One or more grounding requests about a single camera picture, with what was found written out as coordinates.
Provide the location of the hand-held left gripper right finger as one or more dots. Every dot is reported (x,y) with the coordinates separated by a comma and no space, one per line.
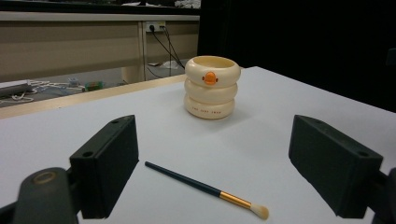
(330,165)

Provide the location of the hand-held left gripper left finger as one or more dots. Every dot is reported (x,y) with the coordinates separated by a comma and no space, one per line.
(104,168)

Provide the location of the cream ringed pen holder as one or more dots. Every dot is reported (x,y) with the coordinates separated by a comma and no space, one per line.
(211,88)

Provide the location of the green box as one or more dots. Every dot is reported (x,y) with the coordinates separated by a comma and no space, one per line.
(93,85)

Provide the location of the grey flat device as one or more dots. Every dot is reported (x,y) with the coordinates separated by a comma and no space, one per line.
(14,88)

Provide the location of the black curtain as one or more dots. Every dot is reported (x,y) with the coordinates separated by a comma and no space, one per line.
(297,46)

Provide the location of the beige desk partition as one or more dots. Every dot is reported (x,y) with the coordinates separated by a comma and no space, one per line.
(93,43)

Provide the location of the white wall socket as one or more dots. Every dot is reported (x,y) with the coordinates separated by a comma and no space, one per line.
(155,26)

